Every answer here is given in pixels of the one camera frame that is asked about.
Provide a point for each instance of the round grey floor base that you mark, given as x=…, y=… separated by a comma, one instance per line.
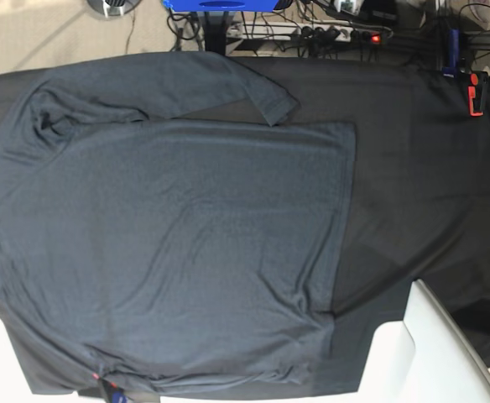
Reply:
x=113, y=8

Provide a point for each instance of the dark grey T-shirt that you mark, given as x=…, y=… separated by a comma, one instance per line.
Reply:
x=163, y=228

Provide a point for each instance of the black table leg post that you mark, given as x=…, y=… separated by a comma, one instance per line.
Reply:
x=215, y=26

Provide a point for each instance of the blue plastic box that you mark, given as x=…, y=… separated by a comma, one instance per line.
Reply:
x=221, y=5

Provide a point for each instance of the white power strip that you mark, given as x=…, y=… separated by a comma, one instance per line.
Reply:
x=285, y=31

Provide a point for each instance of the red blue clamp bottom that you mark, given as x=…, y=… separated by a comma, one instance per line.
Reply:
x=110, y=392

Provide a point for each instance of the red black clamp right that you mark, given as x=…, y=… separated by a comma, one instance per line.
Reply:
x=477, y=93

